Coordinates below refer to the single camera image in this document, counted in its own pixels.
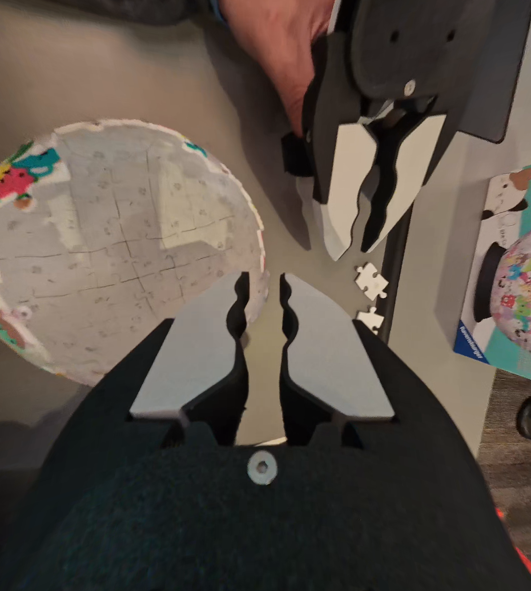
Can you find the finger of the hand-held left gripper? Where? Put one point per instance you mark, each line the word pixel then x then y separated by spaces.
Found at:
pixel 418 166
pixel 348 175

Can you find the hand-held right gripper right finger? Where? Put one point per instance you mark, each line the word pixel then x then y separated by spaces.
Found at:
pixel 339 369

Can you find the person's left forearm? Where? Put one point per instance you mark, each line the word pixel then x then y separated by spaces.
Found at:
pixel 154 7

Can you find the person's left hand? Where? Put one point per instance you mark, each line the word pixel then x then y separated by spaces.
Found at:
pixel 279 42

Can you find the black mat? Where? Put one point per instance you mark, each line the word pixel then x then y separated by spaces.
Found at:
pixel 501 65

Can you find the white puzzle piece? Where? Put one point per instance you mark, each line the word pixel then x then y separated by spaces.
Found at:
pixel 370 280
pixel 372 320

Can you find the teal puzzle box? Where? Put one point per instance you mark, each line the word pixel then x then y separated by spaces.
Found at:
pixel 524 277

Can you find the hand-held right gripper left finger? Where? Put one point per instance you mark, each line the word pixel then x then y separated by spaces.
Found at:
pixel 187 369

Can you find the colourful puzzle ball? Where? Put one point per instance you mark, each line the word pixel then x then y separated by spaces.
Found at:
pixel 108 249

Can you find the blue wristband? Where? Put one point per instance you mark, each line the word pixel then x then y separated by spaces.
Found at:
pixel 215 9

